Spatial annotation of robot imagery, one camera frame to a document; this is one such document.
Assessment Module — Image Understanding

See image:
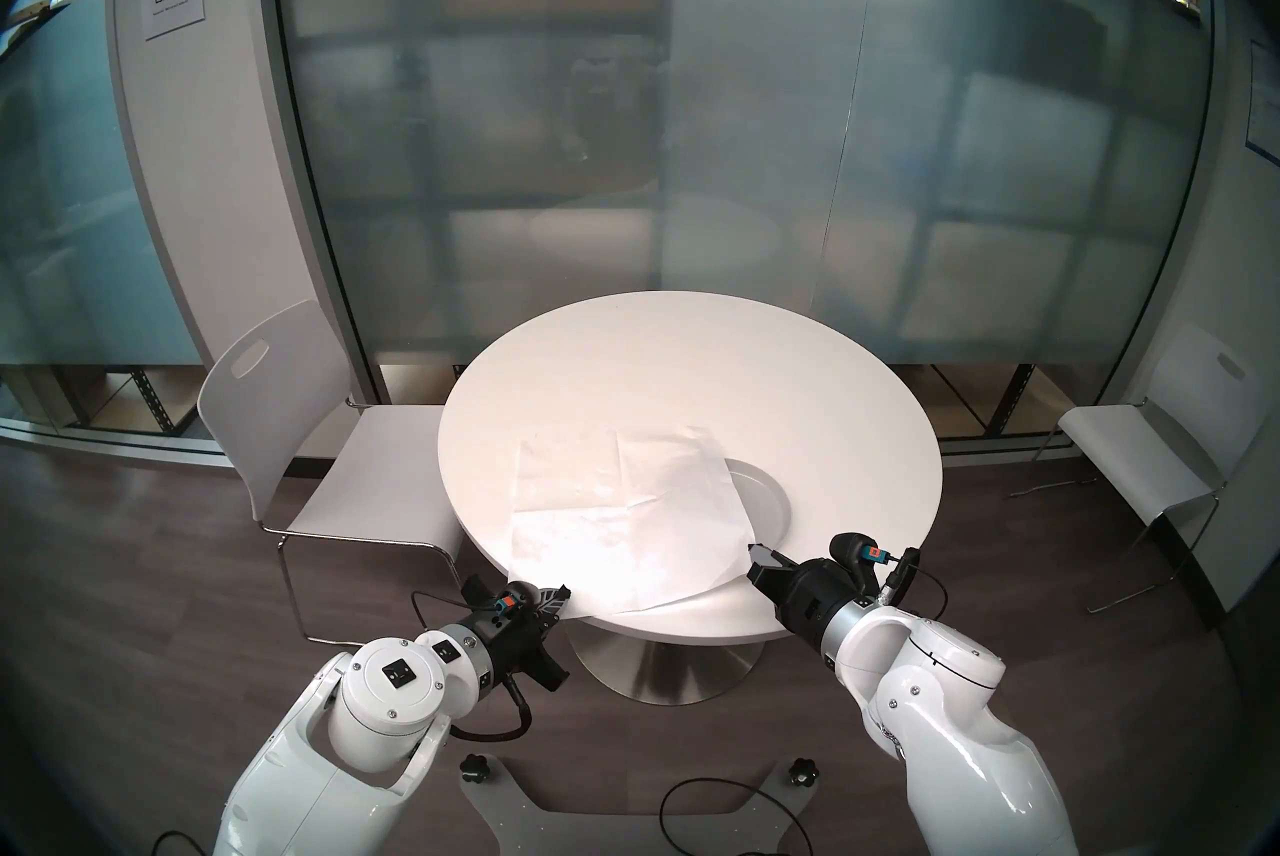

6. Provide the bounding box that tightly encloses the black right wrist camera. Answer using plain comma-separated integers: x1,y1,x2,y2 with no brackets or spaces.
830,532,891,580

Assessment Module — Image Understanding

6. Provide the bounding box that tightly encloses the white paper napkin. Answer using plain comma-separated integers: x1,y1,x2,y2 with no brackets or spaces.
507,424,758,615

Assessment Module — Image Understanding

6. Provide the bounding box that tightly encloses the grey round plate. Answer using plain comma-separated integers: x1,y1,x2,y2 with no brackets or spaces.
722,457,793,555

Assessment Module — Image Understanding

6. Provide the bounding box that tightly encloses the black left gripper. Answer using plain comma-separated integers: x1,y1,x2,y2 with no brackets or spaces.
468,584,574,692

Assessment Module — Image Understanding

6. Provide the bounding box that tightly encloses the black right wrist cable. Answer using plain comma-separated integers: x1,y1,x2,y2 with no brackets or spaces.
880,547,949,610

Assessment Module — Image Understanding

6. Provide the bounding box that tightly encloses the black floor cable loop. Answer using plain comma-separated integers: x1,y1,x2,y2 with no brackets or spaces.
660,776,806,856

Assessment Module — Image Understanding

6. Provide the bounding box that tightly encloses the white chair with chrome legs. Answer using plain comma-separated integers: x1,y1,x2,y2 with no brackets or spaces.
1008,324,1254,615
197,299,476,645

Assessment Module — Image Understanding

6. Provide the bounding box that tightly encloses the black perforated shelf post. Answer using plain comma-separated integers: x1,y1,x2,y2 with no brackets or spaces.
985,362,1036,437
130,369,191,437

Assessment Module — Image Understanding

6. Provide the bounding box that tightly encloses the round white pedestal table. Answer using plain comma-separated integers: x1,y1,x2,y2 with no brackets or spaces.
437,291,944,705

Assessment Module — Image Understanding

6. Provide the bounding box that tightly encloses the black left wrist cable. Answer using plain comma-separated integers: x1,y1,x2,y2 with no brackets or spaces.
410,589,531,743

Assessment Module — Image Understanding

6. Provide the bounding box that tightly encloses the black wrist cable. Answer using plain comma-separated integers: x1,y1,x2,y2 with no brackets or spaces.
880,547,949,610
410,589,531,743

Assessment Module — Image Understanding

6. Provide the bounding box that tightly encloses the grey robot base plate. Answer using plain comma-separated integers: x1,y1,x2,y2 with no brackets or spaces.
460,769,816,856

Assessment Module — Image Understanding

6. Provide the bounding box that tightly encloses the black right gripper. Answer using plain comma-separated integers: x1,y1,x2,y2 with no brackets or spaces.
746,542,871,642

